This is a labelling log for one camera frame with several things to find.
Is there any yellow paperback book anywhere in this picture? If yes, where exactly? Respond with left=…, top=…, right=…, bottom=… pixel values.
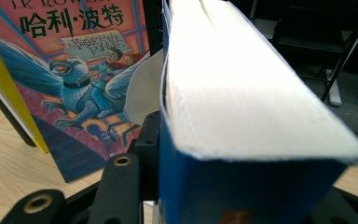
left=0, top=22, right=50, bottom=154

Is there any black hardcover book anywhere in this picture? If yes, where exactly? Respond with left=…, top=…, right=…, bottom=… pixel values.
left=0, top=76, right=37, bottom=147

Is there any white expandable bookend rack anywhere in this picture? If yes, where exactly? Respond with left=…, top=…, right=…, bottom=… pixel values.
left=124, top=49, right=164, bottom=126

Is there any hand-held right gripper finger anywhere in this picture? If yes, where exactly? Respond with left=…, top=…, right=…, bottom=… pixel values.
left=130, top=111, right=162, bottom=203

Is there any white desk frame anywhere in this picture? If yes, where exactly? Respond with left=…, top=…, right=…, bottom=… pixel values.
left=248, top=0, right=343, bottom=107

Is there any black folding chair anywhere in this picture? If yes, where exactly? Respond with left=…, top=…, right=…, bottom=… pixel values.
left=271, top=13, right=358, bottom=104

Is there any blue paperback book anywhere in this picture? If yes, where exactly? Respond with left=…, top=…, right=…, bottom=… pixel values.
left=158, top=0, right=358, bottom=224

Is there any red illustrated book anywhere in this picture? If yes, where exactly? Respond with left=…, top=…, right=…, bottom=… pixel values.
left=0, top=0, right=152, bottom=184

